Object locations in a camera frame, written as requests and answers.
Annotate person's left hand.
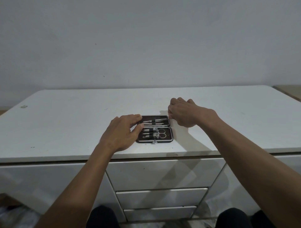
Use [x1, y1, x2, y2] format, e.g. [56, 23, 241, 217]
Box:
[100, 114, 144, 154]

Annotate person's right hand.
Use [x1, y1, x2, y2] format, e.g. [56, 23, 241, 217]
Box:
[168, 97, 220, 128]

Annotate black manicure kit case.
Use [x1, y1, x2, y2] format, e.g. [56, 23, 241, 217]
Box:
[136, 115, 174, 144]

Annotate person's right forearm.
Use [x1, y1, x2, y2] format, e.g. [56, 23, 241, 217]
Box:
[200, 110, 301, 228]

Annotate person's left forearm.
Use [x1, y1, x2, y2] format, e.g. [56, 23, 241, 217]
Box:
[35, 142, 114, 228]

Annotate large white cabinet drawer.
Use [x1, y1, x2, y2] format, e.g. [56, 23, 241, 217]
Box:
[106, 158, 227, 192]

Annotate medium white cabinet drawer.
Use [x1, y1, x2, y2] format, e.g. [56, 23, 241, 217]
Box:
[116, 187, 209, 210]

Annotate small white cabinet drawer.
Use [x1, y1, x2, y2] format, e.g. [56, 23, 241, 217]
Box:
[123, 206, 197, 222]

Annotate white drawer cabinet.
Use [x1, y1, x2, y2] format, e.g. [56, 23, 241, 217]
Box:
[0, 85, 301, 223]

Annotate person's left leg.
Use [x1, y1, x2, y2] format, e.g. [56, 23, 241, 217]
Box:
[86, 205, 121, 228]

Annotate person's leg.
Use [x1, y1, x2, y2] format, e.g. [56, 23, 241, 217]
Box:
[215, 207, 276, 228]
[86, 205, 121, 228]

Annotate person's right leg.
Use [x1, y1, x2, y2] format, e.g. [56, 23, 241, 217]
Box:
[215, 207, 276, 228]

